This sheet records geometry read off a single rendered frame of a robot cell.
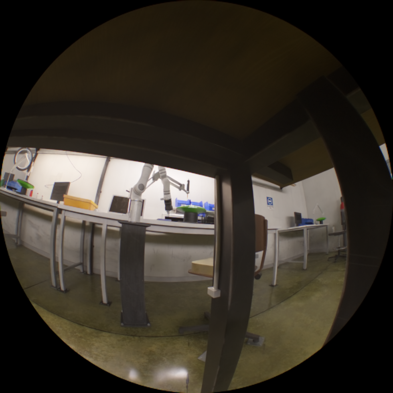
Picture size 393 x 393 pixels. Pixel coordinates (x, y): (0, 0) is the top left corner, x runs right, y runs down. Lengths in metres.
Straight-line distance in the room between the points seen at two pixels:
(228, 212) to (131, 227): 0.86
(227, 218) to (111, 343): 1.05
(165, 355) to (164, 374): 0.17
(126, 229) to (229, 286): 0.88
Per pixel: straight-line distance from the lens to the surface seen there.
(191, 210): 1.27
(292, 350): 1.11
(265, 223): 0.82
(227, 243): 0.20
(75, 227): 2.57
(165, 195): 1.30
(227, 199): 0.21
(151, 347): 1.07
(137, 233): 1.00
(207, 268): 0.81
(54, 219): 1.67
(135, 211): 1.06
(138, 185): 1.09
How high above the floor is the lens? 0.78
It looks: 17 degrees up
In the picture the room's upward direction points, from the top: 2 degrees clockwise
